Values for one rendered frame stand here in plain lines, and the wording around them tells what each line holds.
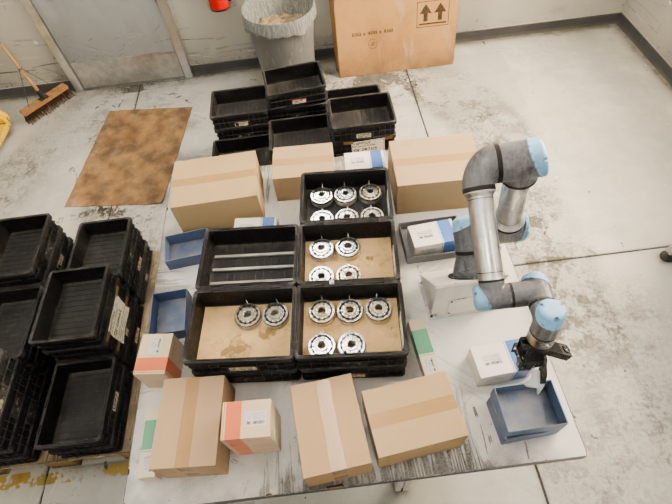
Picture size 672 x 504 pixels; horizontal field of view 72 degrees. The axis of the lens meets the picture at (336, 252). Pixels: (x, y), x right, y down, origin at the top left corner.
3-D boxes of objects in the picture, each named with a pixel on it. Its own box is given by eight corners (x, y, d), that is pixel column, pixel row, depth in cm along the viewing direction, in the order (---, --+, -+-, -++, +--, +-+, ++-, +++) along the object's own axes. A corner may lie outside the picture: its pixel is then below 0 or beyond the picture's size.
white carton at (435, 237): (448, 230, 214) (450, 218, 206) (456, 251, 207) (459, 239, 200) (406, 238, 213) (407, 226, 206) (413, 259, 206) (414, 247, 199)
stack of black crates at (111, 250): (107, 256, 291) (79, 222, 263) (154, 250, 291) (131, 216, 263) (94, 312, 267) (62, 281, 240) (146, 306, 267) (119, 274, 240)
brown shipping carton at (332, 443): (296, 400, 174) (289, 386, 161) (352, 387, 175) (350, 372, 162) (309, 487, 156) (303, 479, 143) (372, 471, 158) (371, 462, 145)
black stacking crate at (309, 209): (387, 185, 218) (387, 168, 209) (392, 235, 201) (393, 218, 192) (304, 190, 220) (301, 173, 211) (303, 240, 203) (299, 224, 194)
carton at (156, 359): (150, 342, 184) (142, 334, 178) (180, 341, 183) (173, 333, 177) (141, 381, 175) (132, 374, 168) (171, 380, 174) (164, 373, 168)
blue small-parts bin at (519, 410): (545, 385, 163) (551, 378, 158) (561, 429, 155) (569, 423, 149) (489, 393, 163) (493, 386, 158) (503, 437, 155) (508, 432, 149)
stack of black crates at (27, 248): (44, 264, 291) (-4, 219, 254) (91, 258, 291) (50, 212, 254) (26, 320, 267) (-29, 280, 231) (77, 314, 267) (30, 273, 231)
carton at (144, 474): (153, 412, 175) (147, 407, 170) (169, 410, 175) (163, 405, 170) (144, 481, 161) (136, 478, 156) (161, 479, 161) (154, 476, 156)
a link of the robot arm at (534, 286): (508, 272, 137) (517, 301, 129) (548, 267, 135) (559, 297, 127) (507, 288, 142) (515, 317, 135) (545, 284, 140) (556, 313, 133)
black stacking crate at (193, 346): (300, 300, 186) (296, 286, 177) (297, 371, 169) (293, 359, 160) (203, 305, 188) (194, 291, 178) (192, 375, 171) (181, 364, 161)
